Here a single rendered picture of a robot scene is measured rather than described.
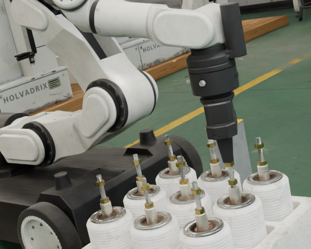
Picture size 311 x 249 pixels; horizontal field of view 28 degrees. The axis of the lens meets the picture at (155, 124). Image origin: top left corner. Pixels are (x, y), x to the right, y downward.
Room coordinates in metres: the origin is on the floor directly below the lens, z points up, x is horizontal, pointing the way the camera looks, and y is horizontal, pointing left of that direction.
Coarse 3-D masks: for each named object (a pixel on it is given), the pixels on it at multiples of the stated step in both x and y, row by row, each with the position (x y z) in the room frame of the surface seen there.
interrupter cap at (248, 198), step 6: (240, 192) 1.16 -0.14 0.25; (246, 192) 1.15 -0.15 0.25; (222, 198) 1.15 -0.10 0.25; (228, 198) 1.14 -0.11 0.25; (246, 198) 1.12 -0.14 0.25; (252, 198) 1.12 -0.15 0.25; (222, 204) 1.12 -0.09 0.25; (228, 204) 1.11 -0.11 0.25; (234, 204) 1.11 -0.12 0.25; (240, 204) 1.10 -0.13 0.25; (246, 204) 1.09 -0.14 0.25
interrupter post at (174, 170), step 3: (168, 162) 1.36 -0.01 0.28; (171, 162) 1.36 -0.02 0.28; (174, 162) 1.36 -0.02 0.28; (168, 165) 1.37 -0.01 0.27; (171, 165) 1.36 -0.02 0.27; (174, 165) 1.36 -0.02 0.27; (171, 168) 1.36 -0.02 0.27; (174, 168) 1.36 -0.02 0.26; (177, 168) 1.36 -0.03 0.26; (171, 171) 1.36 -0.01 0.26; (174, 171) 1.36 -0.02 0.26; (177, 171) 1.36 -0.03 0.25
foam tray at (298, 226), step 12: (300, 204) 1.21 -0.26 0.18; (288, 216) 1.16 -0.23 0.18; (300, 216) 1.15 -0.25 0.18; (276, 228) 1.12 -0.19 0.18; (288, 228) 1.11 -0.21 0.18; (300, 228) 1.15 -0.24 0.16; (264, 240) 1.08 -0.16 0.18; (276, 240) 1.07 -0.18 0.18; (288, 240) 1.10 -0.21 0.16; (300, 240) 1.14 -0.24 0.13
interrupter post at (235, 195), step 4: (228, 188) 1.12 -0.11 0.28; (232, 188) 1.12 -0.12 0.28; (236, 188) 1.11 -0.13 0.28; (232, 192) 1.11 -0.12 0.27; (236, 192) 1.11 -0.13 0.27; (232, 196) 1.12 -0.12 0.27; (236, 196) 1.11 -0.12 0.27; (240, 196) 1.12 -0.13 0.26; (232, 200) 1.12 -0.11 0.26; (236, 200) 1.11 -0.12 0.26; (240, 200) 1.12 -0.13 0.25
